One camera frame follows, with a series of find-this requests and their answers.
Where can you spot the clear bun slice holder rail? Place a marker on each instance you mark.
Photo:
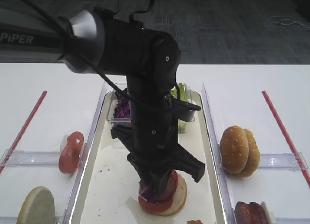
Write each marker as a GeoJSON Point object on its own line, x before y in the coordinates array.
{"type": "Point", "coordinates": [13, 220]}

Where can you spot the right long clear rail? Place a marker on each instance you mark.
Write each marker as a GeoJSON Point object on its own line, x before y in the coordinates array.
{"type": "Point", "coordinates": [227, 209]}

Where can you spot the upright pale bun slice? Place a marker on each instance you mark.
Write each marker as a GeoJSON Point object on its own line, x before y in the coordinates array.
{"type": "Point", "coordinates": [38, 207]}

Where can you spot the clear tomato holder rail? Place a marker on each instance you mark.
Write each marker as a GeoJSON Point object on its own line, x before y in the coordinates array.
{"type": "Point", "coordinates": [30, 158]}

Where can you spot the rear dark meat patty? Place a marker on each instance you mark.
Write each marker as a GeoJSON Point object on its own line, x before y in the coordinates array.
{"type": "Point", "coordinates": [258, 215]}

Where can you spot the green lettuce leaves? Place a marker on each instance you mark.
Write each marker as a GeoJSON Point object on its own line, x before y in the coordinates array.
{"type": "Point", "coordinates": [180, 95]}

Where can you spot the sesame bun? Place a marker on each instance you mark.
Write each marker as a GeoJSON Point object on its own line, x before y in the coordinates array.
{"type": "Point", "coordinates": [234, 149]}
{"type": "Point", "coordinates": [253, 156]}

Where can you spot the left red strip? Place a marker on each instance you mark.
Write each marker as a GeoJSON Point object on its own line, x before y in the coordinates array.
{"type": "Point", "coordinates": [12, 148]}

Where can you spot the front dark meat patty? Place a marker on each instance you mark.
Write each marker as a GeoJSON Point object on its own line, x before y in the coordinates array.
{"type": "Point", "coordinates": [243, 213]}

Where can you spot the bottom bun on tray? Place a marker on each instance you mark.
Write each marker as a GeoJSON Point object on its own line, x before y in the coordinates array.
{"type": "Point", "coordinates": [179, 198]}

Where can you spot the front sesame bun top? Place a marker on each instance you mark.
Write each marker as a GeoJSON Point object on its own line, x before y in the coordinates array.
{"type": "Point", "coordinates": [234, 149]}

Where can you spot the rear sesame bun top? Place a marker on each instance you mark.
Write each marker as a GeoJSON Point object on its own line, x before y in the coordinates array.
{"type": "Point", "coordinates": [253, 156]}

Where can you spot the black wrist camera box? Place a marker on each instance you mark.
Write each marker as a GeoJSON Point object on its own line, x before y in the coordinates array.
{"type": "Point", "coordinates": [183, 110]}

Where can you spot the purple cabbage leaves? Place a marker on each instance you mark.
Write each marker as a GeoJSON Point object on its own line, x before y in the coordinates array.
{"type": "Point", "coordinates": [122, 109]}

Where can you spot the long clear rail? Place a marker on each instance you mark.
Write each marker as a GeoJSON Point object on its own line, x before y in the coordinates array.
{"type": "Point", "coordinates": [84, 159]}
{"type": "Point", "coordinates": [227, 209]}

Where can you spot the upright tomato slice rear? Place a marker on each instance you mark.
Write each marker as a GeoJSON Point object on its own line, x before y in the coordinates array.
{"type": "Point", "coordinates": [76, 141]}

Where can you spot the upright tomato slice front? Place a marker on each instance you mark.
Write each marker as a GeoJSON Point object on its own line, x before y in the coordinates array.
{"type": "Point", "coordinates": [69, 158]}

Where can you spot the clear plastic salad container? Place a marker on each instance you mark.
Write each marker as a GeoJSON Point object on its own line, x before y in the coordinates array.
{"type": "Point", "coordinates": [127, 122]}

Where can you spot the left long clear rail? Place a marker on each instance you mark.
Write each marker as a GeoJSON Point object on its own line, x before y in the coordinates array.
{"type": "Point", "coordinates": [84, 159]}

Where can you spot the white patty backstop block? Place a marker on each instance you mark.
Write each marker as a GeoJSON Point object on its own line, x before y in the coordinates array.
{"type": "Point", "coordinates": [264, 206]}

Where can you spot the red strip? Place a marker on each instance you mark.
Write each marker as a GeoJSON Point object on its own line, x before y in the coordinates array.
{"type": "Point", "coordinates": [289, 141]}
{"type": "Point", "coordinates": [12, 148]}

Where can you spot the right red strip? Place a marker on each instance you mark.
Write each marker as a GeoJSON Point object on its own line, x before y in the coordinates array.
{"type": "Point", "coordinates": [289, 141]}

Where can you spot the lower tomato slice on tray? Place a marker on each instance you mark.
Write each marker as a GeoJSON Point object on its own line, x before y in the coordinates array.
{"type": "Point", "coordinates": [157, 207]}

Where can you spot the upper tomato slice on tray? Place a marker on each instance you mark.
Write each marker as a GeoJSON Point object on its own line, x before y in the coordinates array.
{"type": "Point", "coordinates": [174, 178]}

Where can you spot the tomato slice on tray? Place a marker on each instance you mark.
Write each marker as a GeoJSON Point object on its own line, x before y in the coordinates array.
{"type": "Point", "coordinates": [174, 178]}
{"type": "Point", "coordinates": [157, 207]}

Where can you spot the white tomato backstop block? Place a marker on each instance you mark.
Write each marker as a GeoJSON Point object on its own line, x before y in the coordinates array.
{"type": "Point", "coordinates": [63, 142]}

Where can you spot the clear sesame bun holder rail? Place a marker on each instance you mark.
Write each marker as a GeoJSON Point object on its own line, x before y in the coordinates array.
{"type": "Point", "coordinates": [280, 161]}

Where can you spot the white rectangular serving tray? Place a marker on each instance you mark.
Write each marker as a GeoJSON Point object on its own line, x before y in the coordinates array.
{"type": "Point", "coordinates": [108, 192]}

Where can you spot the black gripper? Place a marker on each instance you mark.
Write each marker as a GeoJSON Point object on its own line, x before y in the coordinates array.
{"type": "Point", "coordinates": [153, 163]}

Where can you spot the upright tomato slice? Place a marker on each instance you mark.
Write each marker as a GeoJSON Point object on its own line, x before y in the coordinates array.
{"type": "Point", "coordinates": [69, 158]}
{"type": "Point", "coordinates": [76, 141]}

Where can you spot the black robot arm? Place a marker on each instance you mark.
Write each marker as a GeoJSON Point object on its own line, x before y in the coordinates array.
{"type": "Point", "coordinates": [94, 42]}

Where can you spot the dark meat patty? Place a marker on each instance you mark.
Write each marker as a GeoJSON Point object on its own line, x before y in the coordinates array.
{"type": "Point", "coordinates": [243, 213]}
{"type": "Point", "coordinates": [258, 215]}

